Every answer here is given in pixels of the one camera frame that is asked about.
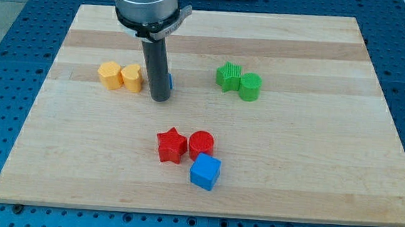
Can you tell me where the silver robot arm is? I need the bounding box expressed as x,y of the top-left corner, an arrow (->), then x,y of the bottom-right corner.
114,0 -> 192,102

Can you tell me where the green star block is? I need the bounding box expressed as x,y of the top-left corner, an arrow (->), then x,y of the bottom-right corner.
215,61 -> 242,92

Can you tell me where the wooden board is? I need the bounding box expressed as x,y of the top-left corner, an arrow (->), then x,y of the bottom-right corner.
0,5 -> 405,227

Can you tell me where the yellow heart block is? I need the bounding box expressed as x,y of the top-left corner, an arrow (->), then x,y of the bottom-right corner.
121,64 -> 143,93

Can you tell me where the small blue block behind rod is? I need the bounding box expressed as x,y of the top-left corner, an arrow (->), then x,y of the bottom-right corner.
168,74 -> 174,90

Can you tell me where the red cylinder block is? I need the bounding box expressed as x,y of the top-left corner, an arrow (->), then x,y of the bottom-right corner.
188,131 -> 215,161

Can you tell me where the red star block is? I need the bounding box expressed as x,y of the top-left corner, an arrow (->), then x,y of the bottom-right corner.
157,127 -> 188,164

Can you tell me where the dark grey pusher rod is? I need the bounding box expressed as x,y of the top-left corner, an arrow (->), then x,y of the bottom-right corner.
142,39 -> 171,102

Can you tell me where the blue cube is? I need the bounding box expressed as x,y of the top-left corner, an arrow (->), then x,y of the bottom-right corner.
190,153 -> 221,191

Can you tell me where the green cylinder block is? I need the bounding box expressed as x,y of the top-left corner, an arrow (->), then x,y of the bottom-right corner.
238,72 -> 262,102

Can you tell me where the yellow hexagon block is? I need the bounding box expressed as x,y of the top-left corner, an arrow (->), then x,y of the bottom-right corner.
98,61 -> 123,90

